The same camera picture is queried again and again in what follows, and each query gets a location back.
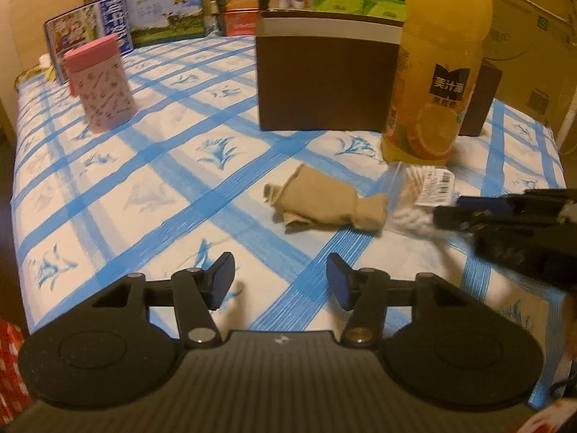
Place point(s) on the bag of cotton swabs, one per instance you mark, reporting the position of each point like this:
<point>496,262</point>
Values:
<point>419,189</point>

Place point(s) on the red gift box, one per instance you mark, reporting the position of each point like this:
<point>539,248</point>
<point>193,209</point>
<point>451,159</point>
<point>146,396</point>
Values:
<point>236,23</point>

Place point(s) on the milk box with cow picture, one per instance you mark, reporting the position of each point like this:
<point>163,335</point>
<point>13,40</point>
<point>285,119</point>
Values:
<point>167,18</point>

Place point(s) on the small yellow tag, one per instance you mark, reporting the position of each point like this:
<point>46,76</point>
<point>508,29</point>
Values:
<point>53,73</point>

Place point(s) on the white pole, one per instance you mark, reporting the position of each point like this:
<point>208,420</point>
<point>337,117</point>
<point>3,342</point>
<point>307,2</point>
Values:
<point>569,121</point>

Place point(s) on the beige stocking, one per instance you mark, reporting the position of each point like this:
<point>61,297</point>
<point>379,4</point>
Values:
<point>315,198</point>

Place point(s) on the small white object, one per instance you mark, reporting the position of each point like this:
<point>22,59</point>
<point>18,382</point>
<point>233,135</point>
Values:
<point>45,59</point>

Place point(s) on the pink patterned canister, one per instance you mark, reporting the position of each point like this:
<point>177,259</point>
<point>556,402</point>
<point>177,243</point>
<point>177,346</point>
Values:
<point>101,85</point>

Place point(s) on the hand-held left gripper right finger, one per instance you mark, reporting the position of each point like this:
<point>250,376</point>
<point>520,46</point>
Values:
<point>339,282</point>

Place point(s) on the red white plastic bag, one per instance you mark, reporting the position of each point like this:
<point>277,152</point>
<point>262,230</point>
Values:
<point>552,419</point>

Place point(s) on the orange juice bottle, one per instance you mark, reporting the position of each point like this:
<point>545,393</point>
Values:
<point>432,54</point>

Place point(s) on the blue milk carton box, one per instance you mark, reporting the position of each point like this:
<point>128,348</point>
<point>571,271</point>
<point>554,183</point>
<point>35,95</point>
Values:
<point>67,31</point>

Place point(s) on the large cardboard box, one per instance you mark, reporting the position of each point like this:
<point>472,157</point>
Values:
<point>527,31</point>

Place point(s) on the red checked bag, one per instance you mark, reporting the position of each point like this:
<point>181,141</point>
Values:
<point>11,361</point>

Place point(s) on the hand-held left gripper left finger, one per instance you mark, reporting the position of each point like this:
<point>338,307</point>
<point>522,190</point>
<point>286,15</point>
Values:
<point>224,279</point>

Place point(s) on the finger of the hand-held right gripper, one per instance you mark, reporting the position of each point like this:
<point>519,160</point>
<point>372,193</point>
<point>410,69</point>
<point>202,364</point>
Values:
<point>487,204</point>
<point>457,218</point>

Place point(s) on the blue checked bed sheet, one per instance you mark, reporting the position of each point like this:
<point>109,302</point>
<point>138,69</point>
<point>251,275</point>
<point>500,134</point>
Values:
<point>157,198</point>

